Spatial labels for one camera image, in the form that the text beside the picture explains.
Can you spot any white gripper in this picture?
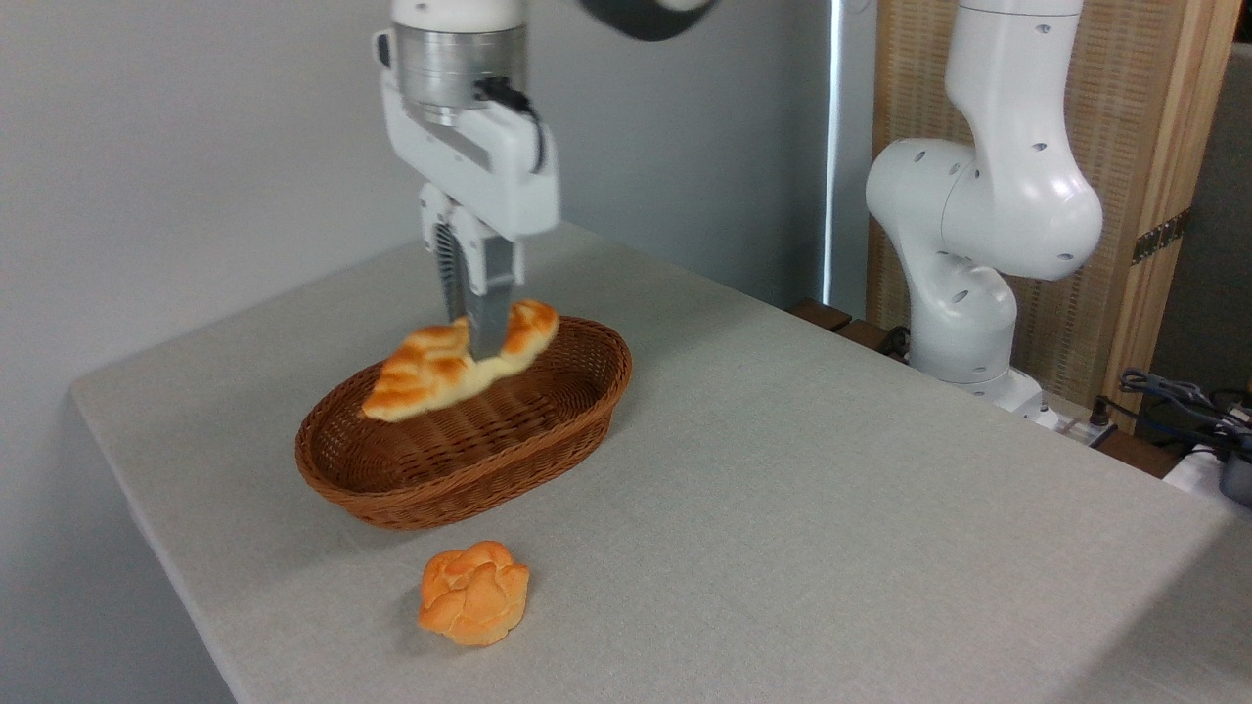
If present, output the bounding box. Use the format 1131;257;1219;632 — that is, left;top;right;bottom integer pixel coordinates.
374;29;562;362

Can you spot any long braided bread loaf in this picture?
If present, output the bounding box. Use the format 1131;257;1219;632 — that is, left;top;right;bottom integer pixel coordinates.
361;298;561;424

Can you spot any brown wicker oval basket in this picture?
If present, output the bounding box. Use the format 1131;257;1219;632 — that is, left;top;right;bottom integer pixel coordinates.
295;315;633;532

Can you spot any round knotted bread roll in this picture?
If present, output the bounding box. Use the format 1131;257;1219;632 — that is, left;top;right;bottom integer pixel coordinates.
418;540;531;647

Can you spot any silver cylindrical wrist adapter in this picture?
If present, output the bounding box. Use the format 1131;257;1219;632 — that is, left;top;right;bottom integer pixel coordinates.
391;23;530;127

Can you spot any grey tablecloth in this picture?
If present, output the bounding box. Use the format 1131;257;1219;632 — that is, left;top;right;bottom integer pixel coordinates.
70;220;1252;704

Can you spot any metal screen hinge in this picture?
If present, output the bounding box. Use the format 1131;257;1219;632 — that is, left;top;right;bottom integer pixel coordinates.
1132;208;1192;266

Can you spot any grey box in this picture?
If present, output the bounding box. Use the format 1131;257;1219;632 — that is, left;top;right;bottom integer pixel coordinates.
1218;452;1252;508

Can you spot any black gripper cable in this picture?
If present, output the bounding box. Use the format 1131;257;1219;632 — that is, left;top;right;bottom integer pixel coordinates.
475;76;547;176

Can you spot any dark cable bundle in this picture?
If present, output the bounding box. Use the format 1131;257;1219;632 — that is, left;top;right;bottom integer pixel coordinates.
1103;367;1252;462

